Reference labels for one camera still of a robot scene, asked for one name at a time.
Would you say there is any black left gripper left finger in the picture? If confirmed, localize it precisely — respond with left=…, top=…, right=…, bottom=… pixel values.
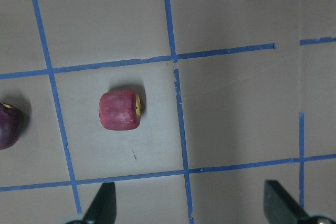
left=82, top=182, right=116, bottom=224

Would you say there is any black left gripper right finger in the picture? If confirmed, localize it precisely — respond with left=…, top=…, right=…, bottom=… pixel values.
left=264, top=180, right=310, bottom=224

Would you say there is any red apple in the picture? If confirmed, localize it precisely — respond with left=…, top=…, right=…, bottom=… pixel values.
left=98, top=89, right=141, bottom=131

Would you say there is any dark purple apple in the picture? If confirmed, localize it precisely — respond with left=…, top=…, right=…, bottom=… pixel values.
left=1, top=103, right=23, bottom=150

